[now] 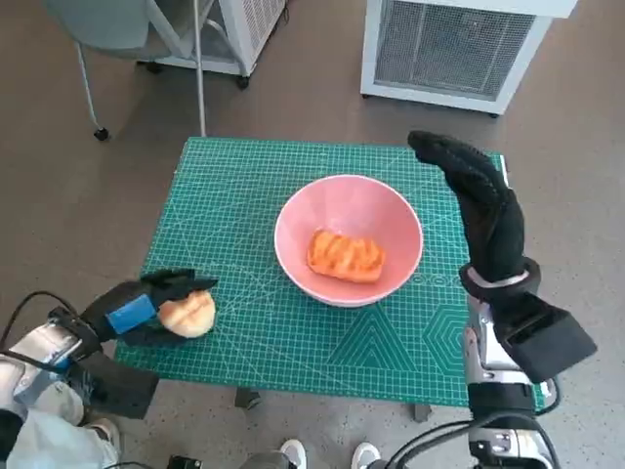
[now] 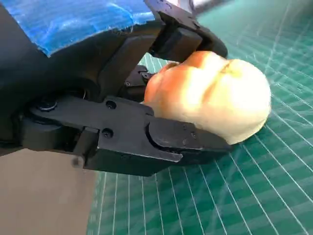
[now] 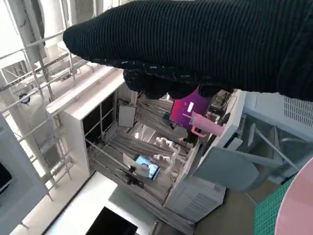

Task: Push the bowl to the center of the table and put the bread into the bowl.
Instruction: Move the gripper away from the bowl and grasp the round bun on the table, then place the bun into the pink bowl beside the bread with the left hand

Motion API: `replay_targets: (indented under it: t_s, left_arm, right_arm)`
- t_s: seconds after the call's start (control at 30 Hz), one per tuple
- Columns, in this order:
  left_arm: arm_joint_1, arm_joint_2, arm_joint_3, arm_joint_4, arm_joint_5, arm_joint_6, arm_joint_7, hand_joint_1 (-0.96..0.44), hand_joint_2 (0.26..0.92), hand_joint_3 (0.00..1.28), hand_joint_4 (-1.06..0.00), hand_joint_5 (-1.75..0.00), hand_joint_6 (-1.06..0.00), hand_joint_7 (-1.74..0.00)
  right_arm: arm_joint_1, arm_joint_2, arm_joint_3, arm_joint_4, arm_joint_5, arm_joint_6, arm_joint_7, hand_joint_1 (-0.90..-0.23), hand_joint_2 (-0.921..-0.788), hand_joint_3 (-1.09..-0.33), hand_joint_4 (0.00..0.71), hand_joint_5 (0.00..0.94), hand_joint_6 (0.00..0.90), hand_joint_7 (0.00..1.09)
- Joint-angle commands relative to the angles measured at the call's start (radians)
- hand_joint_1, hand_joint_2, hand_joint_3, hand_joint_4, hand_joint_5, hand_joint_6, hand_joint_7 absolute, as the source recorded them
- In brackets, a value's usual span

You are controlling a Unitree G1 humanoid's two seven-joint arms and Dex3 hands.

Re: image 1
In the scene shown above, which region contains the person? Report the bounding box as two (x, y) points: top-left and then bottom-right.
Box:
(0, 361), (121, 469)

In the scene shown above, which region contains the pink bowl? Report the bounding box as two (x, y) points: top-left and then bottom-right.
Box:
(272, 175), (425, 309)

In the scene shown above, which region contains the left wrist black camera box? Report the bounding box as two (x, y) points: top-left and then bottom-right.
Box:
(66, 350), (160, 421)

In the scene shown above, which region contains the left black robot hand blue tape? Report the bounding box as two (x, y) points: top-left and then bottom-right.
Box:
(80, 267), (220, 348)

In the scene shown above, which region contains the grey chair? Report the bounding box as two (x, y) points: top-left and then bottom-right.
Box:
(41, 0), (170, 144)

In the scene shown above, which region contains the pale round toy bun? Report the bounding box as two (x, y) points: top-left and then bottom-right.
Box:
(158, 288), (218, 339)

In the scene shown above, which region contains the right black knitted glove hand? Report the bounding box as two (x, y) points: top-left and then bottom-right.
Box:
(407, 130), (527, 284)

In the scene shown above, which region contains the black right arm short cable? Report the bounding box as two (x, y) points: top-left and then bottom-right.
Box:
(534, 375), (562, 417)

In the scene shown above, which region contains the white wheeled mesh cabinet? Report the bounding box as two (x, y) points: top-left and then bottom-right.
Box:
(136, 0), (290, 90)

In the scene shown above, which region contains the white metal pole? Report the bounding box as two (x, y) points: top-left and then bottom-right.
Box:
(192, 0), (209, 139)

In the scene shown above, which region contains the black right arm long cable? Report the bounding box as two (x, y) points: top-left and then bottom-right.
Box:
(390, 412), (554, 469)

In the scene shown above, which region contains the orange grilled toy bread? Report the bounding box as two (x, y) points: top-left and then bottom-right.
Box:
(306, 229), (388, 286)

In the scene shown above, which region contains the white cabinet with wire mesh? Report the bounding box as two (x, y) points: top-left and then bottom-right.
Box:
(359, 0), (578, 119)

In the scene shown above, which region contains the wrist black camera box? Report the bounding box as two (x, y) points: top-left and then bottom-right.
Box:
(492, 291), (599, 385)
(66, 350), (160, 421)

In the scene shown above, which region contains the green cutting mat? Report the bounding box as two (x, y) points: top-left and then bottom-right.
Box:
(114, 137), (549, 409)

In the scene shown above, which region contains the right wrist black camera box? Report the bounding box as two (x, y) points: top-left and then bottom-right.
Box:
(492, 291), (599, 385)

